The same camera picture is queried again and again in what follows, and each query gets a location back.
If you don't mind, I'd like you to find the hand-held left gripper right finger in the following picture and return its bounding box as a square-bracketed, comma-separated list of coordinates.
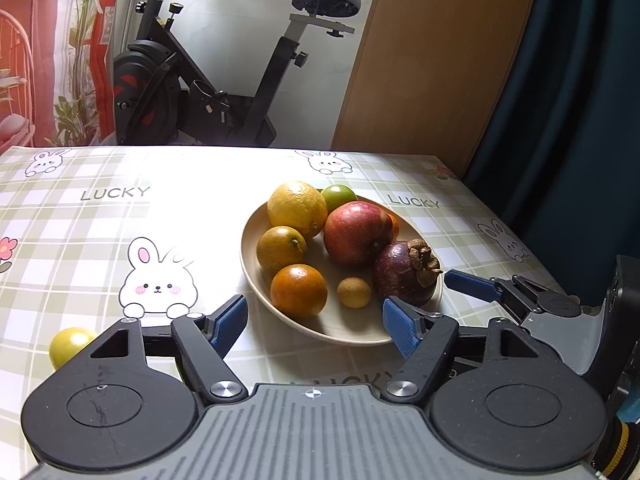
[381, 295, 556, 406]

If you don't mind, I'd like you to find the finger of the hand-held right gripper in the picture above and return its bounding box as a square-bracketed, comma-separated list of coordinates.
[444, 268, 582, 324]

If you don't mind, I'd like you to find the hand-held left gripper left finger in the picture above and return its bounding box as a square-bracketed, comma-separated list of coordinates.
[90, 294, 249, 406]

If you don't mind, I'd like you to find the beige round plate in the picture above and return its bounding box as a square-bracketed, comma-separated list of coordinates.
[241, 189, 443, 346]

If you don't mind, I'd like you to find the purple mangosteen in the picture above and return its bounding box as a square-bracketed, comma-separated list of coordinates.
[372, 239, 444, 307]

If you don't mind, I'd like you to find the small yellow longan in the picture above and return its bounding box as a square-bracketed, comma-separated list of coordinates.
[336, 277, 373, 310]

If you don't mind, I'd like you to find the deep orange mandarin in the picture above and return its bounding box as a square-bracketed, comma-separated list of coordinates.
[270, 264, 329, 319]

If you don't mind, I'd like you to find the greenish orange mandarin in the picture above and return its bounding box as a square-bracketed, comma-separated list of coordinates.
[256, 226, 308, 283]

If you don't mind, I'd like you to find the red apple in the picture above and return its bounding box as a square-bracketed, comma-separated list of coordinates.
[323, 201, 395, 266]

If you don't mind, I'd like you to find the large yellow orange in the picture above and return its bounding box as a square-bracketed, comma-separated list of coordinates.
[267, 181, 329, 240]

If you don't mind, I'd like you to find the green jujube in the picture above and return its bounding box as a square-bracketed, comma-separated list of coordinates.
[320, 184, 358, 213]
[48, 327, 99, 372]

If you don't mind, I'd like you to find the green checked rabbit tablecloth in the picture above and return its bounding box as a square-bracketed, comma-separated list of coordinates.
[0, 146, 618, 480]

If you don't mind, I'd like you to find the dark teal curtain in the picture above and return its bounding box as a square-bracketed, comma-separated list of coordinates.
[462, 0, 640, 291]

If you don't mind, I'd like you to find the wooden cabinet panel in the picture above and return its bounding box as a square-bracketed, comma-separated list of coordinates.
[331, 0, 543, 176]

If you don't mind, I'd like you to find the black exercise bike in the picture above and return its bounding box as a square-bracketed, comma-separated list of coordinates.
[112, 0, 362, 148]

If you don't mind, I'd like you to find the printed chair and plant backdrop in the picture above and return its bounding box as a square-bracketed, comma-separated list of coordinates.
[0, 0, 121, 148]

